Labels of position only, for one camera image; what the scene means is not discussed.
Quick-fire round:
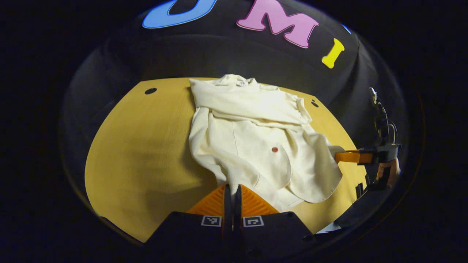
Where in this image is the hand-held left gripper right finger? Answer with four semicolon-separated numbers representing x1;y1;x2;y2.
233;184;318;263

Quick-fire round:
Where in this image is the black backdrop cloth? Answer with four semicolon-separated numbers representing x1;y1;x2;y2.
60;0;410;190

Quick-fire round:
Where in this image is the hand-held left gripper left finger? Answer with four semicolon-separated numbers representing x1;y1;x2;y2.
144;184;233;263

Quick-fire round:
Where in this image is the cream button shirt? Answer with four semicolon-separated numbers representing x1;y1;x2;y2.
188;74;344;212

